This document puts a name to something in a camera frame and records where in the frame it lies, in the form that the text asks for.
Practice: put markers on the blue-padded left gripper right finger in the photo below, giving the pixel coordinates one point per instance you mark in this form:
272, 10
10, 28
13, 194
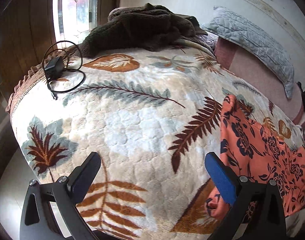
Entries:
267, 220

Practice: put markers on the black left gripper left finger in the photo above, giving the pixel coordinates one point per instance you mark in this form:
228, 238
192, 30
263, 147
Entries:
38, 220

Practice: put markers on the orange floral garment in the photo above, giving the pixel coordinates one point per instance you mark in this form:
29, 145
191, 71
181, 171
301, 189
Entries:
253, 150

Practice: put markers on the leaf-patterned plush blanket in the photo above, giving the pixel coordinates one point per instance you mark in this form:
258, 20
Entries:
146, 115

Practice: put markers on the black charger adapter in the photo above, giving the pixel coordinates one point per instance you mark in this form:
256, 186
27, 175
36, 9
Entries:
54, 69

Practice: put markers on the pink mattress sheet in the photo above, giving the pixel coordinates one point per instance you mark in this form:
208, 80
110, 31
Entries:
248, 67

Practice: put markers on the grey quilted pillow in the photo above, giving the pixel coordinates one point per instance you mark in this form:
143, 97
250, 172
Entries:
239, 30

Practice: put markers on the dark brown fleece garment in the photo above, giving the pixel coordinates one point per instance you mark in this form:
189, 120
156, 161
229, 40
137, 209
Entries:
151, 27

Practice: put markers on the stained glass window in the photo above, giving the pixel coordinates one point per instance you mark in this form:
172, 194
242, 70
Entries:
74, 19

